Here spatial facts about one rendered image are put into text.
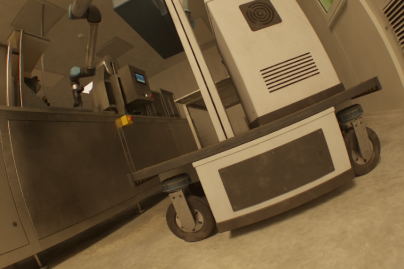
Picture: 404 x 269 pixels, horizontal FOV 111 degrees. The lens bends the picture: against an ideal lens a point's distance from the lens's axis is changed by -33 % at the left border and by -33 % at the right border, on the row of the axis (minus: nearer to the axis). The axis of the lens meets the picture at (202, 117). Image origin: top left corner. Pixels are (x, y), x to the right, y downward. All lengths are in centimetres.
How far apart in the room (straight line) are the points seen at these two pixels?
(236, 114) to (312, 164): 463
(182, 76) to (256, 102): 510
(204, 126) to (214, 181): 478
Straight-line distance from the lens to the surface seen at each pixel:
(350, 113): 77
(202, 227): 78
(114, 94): 222
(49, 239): 112
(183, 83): 567
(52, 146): 123
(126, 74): 225
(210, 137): 534
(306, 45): 78
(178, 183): 71
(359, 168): 83
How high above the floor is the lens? 32
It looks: 8 degrees up
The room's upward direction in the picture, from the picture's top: 20 degrees counter-clockwise
